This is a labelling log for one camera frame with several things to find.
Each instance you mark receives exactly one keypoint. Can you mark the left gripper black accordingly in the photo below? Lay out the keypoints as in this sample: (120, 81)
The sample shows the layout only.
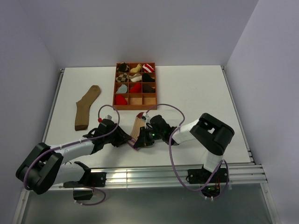
(122, 137)

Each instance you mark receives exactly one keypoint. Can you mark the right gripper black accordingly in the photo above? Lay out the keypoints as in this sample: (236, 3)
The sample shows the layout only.
(143, 140)

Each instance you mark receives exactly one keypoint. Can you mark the beige maroon striped sock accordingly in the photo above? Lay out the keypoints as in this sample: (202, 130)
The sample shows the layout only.
(138, 123)

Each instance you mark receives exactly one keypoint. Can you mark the red sock with white pattern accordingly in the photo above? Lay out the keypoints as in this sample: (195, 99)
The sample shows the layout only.
(120, 100)

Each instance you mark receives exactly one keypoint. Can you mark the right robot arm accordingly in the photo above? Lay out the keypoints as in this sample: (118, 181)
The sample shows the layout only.
(212, 133)

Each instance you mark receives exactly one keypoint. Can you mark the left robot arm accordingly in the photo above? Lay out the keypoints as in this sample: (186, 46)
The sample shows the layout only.
(46, 165)

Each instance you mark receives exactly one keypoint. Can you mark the dark brown black rolled sock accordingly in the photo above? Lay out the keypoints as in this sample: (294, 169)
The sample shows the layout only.
(146, 88)

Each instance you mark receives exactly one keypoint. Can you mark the light blue rolled sock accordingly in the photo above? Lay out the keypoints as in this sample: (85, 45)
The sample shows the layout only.
(122, 89)

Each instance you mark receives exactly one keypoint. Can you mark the orange wooden compartment tray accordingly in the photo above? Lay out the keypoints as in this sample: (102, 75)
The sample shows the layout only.
(136, 101)

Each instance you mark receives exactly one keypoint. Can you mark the beige brown striped rolled sock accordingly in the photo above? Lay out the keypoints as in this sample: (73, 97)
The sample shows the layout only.
(137, 77)

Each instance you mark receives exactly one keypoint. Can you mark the checkered rolled sock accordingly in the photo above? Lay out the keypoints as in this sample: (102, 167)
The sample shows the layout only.
(122, 78)

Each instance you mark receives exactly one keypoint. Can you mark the red white striped rolled sock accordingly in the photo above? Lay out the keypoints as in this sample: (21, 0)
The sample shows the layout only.
(147, 68)

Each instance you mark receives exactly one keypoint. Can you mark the yellow rolled sock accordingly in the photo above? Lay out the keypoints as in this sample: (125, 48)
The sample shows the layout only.
(136, 69)

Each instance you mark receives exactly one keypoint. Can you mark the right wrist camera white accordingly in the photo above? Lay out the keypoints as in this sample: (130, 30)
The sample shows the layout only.
(146, 117)

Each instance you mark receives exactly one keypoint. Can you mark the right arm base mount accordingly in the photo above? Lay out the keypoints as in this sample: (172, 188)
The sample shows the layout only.
(200, 176)

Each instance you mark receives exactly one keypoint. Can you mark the black box under rail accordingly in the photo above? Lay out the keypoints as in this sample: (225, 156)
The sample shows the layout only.
(82, 195)

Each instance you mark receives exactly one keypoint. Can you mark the aluminium front rail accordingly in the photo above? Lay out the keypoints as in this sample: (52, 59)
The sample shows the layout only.
(155, 177)

